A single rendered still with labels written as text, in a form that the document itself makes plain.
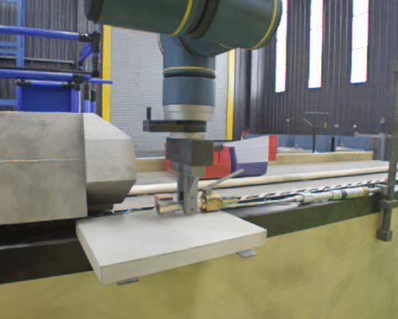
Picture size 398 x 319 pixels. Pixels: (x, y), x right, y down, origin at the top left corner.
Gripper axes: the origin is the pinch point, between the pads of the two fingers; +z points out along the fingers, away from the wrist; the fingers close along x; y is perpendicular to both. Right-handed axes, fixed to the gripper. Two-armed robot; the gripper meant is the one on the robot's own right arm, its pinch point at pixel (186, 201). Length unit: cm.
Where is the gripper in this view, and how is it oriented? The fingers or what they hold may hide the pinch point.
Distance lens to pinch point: 62.1
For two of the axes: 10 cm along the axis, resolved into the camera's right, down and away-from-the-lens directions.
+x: -4.6, -1.1, 8.8
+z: -0.2, 9.9, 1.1
